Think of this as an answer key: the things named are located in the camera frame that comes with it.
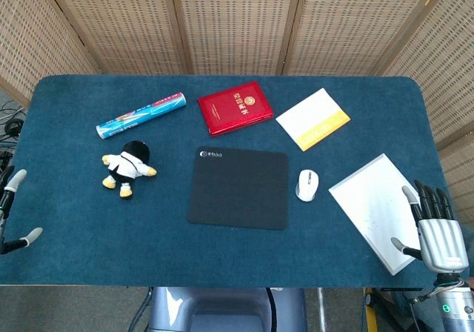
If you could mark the black and white plush doll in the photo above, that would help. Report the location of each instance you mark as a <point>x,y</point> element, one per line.
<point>127,165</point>

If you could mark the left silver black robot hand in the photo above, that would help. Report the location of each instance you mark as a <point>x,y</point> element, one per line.
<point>11,187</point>

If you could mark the red hardcover book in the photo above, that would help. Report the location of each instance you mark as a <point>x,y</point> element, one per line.
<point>235,108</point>

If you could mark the white rectangular board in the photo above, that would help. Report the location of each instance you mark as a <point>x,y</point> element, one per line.
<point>374,208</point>

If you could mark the white computer mouse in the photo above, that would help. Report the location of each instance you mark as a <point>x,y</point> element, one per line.
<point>306,185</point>

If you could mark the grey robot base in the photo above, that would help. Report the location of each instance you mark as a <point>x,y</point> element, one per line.
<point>222,309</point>

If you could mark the white and yellow booklet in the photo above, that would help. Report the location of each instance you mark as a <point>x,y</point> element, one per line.
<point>313,119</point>

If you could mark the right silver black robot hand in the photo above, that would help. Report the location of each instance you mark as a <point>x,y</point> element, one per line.
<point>440,235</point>

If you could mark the blue printed cylinder tube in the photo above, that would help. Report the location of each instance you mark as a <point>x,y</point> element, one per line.
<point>140,115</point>

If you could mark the yellow black floor device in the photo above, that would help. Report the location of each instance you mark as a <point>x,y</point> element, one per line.
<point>371,306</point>

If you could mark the black mouse pad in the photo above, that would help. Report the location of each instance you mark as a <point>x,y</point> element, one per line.
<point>237,188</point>

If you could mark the woven folding screen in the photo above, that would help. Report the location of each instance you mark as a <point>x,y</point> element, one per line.
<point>237,24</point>

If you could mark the blue felt table mat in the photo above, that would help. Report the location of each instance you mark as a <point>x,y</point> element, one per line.
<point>148,243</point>

